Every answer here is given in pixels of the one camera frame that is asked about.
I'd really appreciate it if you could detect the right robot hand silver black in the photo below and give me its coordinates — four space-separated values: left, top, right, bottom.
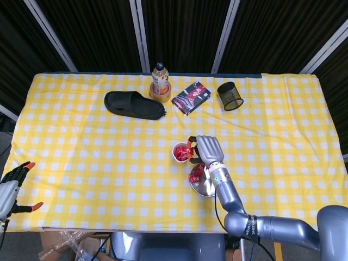
186 135 225 165

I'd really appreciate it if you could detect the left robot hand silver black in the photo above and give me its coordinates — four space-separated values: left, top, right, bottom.
0 161 44 221

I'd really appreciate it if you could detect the white paper cup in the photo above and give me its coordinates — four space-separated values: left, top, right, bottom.
172 141 192 163

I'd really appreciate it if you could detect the round metal plate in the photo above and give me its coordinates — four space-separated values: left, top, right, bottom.
189 163 218 197

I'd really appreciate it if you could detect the black red snack packet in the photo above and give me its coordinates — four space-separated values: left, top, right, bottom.
171 81 212 117

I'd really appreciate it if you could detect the black mesh pen holder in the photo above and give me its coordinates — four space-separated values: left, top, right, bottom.
216 82 244 111

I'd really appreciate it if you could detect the brown cardboard box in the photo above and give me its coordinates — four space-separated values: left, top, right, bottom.
38 231 111 261

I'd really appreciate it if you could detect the brown packing tape roll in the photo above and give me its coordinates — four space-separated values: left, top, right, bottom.
149 82 173 103

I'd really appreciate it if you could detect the clear plastic wrap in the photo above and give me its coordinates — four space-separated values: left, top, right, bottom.
53 231 95 261

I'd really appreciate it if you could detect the black rubber slipper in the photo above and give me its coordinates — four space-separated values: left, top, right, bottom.
104 90 166 121

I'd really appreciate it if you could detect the orange drink plastic bottle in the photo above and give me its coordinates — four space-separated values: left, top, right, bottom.
151 61 170 96

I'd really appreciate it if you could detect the yellow white checkered tablecloth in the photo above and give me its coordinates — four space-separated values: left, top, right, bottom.
1 72 345 234

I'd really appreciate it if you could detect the grey robot torso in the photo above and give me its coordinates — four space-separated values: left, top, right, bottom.
109 232 226 261

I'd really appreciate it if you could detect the black corrugated partition panel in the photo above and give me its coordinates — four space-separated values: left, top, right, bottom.
219 0 348 74
35 0 145 73
141 0 232 73
312 46 348 161
0 0 69 109

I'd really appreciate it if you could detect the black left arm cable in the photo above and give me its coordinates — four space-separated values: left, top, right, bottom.
0 220 8 247

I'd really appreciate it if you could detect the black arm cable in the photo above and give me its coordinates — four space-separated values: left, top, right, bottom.
214 194 275 261
0 220 8 247

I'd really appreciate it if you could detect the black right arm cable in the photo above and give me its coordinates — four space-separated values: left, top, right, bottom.
214 194 275 261

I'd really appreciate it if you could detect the aluminium frame post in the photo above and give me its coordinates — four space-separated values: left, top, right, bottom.
0 104 19 122
23 0 79 72
129 0 151 73
211 0 241 73
300 26 348 74

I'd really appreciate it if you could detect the black floor cable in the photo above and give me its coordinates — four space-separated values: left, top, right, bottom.
92 234 112 259

